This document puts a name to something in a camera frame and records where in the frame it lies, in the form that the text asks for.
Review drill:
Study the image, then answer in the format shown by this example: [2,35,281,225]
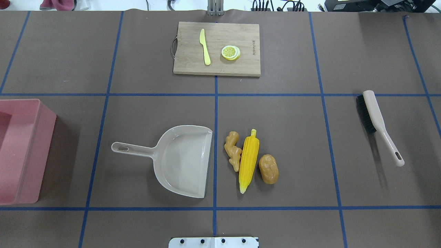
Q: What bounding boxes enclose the yellow toy lemon slices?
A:
[221,45,241,61]

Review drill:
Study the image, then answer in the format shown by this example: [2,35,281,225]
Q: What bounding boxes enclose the maroon cloth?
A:
[40,0,77,11]

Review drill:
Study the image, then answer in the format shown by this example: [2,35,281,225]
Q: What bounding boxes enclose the yellow plastic toy knife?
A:
[199,29,211,66]

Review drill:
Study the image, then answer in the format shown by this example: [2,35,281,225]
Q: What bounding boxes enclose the beige plastic dustpan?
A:
[111,125,213,199]

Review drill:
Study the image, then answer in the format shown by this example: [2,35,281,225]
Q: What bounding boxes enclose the wooden cutting board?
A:
[173,21,261,77]

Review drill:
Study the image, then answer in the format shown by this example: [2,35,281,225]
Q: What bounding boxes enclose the aluminium frame post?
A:
[207,0,225,16]

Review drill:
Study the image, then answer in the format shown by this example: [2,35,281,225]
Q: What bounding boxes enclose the yellow toy corn cob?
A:
[238,129,260,194]

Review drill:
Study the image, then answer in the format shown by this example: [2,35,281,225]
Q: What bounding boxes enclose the beige hand brush black bristles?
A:
[356,90,405,167]

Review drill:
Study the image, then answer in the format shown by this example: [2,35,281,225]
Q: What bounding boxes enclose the black power strip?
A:
[250,0,307,12]

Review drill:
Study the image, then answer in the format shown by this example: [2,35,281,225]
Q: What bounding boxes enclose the brown toy potato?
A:
[259,154,280,185]

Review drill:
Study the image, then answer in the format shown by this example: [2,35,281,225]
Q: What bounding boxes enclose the metal base plate with bolts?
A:
[168,237,259,248]

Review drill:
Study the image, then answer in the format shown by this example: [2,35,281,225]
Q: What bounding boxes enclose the pink plastic bin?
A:
[0,99,57,205]

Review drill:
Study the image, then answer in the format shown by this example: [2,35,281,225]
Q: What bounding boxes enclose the tan toy ginger root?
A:
[224,131,242,172]

